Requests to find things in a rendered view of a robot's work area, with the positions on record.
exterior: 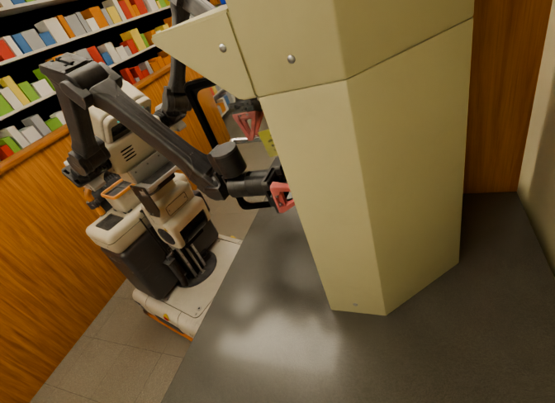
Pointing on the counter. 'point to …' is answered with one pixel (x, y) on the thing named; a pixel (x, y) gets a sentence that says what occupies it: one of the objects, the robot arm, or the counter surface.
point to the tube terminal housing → (366, 126)
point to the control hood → (211, 50)
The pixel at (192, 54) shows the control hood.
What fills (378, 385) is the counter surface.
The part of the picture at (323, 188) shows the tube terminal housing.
